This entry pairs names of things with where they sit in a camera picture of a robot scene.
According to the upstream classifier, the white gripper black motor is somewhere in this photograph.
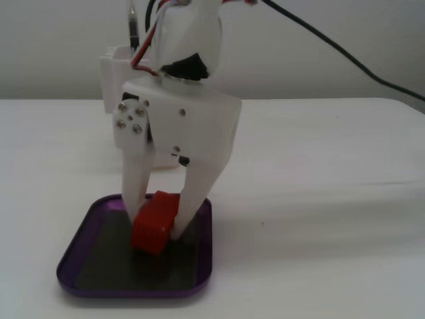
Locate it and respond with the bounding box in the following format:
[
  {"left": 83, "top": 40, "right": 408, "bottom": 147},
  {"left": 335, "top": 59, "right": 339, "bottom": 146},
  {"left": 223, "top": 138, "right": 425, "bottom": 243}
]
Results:
[{"left": 112, "top": 76, "right": 242, "bottom": 240}]

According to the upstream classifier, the red cube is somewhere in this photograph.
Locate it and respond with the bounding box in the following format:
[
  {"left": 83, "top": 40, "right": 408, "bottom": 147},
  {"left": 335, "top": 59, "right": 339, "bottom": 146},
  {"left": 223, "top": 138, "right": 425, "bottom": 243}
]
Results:
[{"left": 130, "top": 190, "right": 182, "bottom": 256}]

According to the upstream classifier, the purple plastic tray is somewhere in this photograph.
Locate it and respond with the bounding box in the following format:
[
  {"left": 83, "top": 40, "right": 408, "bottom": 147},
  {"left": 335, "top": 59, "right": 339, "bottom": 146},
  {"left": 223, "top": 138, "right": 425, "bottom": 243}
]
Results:
[{"left": 56, "top": 194, "right": 213, "bottom": 298}]

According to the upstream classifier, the black ballpoint pen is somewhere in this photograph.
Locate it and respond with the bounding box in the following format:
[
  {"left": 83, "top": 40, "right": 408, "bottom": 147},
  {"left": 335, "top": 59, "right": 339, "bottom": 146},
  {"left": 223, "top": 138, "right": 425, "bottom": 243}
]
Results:
[{"left": 127, "top": 0, "right": 140, "bottom": 51}]

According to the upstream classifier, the red white black wire bundle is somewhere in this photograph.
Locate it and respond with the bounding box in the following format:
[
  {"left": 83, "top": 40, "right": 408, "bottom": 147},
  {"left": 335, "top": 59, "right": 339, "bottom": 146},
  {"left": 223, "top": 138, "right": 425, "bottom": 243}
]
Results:
[{"left": 131, "top": 0, "right": 187, "bottom": 78}]

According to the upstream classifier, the long black cable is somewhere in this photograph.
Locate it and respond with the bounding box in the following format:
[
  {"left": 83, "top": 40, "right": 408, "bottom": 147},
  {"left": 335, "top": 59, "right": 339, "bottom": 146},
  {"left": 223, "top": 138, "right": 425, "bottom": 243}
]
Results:
[{"left": 258, "top": 0, "right": 425, "bottom": 102}]

